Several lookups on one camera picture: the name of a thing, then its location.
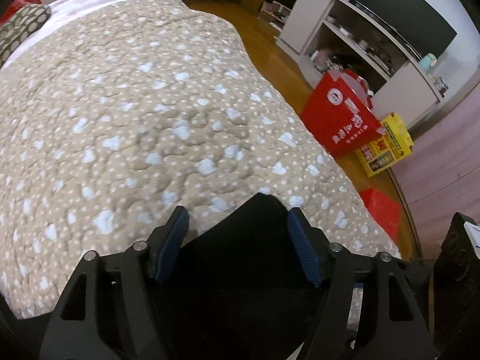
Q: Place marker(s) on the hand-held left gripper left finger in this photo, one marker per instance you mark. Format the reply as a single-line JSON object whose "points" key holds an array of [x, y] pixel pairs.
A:
{"points": [[175, 234]]}

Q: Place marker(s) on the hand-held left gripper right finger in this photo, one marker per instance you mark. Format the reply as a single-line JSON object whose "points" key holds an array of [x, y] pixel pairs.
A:
{"points": [[303, 245]]}

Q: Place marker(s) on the black pants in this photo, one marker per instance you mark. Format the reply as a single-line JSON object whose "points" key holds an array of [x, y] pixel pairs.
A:
{"points": [[240, 270]]}

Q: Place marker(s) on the flat red packet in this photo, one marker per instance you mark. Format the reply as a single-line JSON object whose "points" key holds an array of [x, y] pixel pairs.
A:
{"points": [[382, 208]]}

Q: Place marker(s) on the beige dotted blanket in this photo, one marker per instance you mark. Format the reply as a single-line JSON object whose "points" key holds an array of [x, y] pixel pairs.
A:
{"points": [[131, 120]]}

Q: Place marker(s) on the yellow cardboard box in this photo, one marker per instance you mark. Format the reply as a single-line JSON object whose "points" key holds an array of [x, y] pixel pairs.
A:
{"points": [[390, 146]]}

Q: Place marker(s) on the red paper bag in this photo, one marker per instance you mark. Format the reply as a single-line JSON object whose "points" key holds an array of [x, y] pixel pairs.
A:
{"points": [[337, 116]]}

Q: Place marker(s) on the teal cup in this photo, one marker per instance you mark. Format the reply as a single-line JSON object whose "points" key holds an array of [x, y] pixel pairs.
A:
{"points": [[428, 62]]}

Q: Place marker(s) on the white shelf cabinet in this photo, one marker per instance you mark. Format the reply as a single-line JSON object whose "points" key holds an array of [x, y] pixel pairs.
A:
{"points": [[300, 22]]}

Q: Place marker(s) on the black television screen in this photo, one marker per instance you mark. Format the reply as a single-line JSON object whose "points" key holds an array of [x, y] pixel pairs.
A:
{"points": [[405, 11]]}

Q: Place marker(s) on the grey polka dot pillow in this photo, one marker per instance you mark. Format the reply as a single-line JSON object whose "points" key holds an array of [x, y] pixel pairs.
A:
{"points": [[22, 22]]}

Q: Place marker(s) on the small picture frame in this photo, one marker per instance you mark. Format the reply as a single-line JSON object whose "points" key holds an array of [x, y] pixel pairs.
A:
{"points": [[441, 84]]}

